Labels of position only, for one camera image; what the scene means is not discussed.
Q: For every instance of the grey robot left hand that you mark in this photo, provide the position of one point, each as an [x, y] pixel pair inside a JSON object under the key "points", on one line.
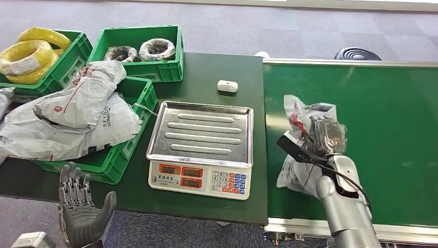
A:
{"points": [[78, 219]]}

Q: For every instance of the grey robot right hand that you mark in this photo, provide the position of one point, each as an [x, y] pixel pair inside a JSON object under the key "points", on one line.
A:
{"points": [[326, 137]]}

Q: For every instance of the grey package with red print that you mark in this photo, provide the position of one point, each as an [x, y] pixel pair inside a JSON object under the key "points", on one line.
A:
{"points": [[297, 174]]}

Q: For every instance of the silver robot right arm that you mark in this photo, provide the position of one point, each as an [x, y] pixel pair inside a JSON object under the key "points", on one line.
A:
{"points": [[345, 212]]}

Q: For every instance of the green conveyor belt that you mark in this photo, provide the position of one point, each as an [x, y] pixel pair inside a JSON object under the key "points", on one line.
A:
{"points": [[393, 119]]}

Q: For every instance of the black round ribbed stool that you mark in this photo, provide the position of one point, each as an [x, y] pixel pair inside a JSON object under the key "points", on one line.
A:
{"points": [[357, 54]]}

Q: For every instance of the small white round object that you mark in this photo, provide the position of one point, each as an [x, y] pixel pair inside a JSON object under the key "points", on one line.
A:
{"points": [[262, 54]]}

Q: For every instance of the grey mailer bag express print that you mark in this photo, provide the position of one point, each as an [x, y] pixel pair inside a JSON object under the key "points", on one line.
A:
{"points": [[116, 120]]}

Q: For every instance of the small white case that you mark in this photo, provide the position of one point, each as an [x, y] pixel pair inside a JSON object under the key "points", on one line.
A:
{"points": [[227, 86]]}

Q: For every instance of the grey mailer bag red logo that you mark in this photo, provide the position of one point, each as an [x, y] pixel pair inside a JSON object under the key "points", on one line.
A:
{"points": [[85, 100]]}

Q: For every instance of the electronic scale with steel tray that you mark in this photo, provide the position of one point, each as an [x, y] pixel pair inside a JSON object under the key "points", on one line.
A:
{"points": [[202, 137]]}

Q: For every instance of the green crate with packages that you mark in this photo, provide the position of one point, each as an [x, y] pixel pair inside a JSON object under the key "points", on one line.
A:
{"points": [[137, 93]]}

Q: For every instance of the plain grey mailer bag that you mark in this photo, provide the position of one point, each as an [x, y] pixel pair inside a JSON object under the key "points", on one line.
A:
{"points": [[5, 100]]}

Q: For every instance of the green crate with yellow coils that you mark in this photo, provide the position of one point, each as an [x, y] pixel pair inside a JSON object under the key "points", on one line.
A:
{"points": [[68, 65]]}

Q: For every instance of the green crate with wrapped coils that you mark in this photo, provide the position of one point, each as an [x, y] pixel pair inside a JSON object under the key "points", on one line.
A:
{"points": [[150, 71]]}

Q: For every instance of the black right camera bracket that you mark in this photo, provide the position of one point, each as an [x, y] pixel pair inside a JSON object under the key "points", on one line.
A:
{"points": [[297, 152]]}

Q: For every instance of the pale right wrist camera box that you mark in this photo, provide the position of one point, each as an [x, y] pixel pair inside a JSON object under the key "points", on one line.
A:
{"points": [[292, 138]]}

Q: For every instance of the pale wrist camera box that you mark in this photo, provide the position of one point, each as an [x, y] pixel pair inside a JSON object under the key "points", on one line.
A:
{"points": [[32, 240], [292, 138]]}

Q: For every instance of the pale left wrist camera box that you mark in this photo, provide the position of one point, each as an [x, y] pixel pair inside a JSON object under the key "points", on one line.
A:
{"points": [[32, 240]]}

